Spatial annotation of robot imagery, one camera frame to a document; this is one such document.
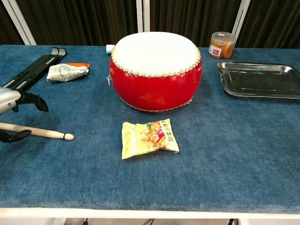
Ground stainless steel tray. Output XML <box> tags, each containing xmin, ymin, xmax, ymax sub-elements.
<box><xmin>217</xmin><ymin>61</ymin><xmax>300</xmax><ymax>99</ymax></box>

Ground clear jar orange snacks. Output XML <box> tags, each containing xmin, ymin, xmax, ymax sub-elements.
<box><xmin>208</xmin><ymin>31</ymin><xmax>237</xmax><ymax>59</ymax></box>

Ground blue table mat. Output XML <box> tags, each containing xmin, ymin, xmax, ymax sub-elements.
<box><xmin>0</xmin><ymin>44</ymin><xmax>300</xmax><ymax>214</ymax></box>

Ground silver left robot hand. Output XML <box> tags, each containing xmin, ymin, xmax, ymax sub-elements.
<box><xmin>0</xmin><ymin>87</ymin><xmax>49</xmax><ymax>143</ymax></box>

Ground yellow green snack packet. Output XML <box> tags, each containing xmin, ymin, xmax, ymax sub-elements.
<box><xmin>121</xmin><ymin>118</ymin><xmax>180</xmax><ymax>160</ymax></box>

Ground black folding stand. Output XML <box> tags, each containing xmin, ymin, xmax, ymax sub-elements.
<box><xmin>0</xmin><ymin>47</ymin><xmax>68</xmax><ymax>91</ymax></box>

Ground white frame post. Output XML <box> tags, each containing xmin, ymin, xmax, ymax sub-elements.
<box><xmin>136</xmin><ymin>0</ymin><xmax>150</xmax><ymax>33</ymax></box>
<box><xmin>0</xmin><ymin>0</ymin><xmax>37</xmax><ymax>45</ymax></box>
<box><xmin>232</xmin><ymin>0</ymin><xmax>251</xmax><ymax>43</ymax></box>

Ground dark pleated curtain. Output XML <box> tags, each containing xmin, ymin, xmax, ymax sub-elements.
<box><xmin>0</xmin><ymin>0</ymin><xmax>300</xmax><ymax>49</ymax></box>

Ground red drum white head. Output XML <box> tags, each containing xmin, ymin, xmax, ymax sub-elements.
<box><xmin>108</xmin><ymin>32</ymin><xmax>203</xmax><ymax>113</ymax></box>

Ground white orange snack packet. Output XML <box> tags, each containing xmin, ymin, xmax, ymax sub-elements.
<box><xmin>46</xmin><ymin>62</ymin><xmax>90</xmax><ymax>83</ymax></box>

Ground wooden drumstick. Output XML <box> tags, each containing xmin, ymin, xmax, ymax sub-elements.
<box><xmin>0</xmin><ymin>122</ymin><xmax>75</xmax><ymax>141</ymax></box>

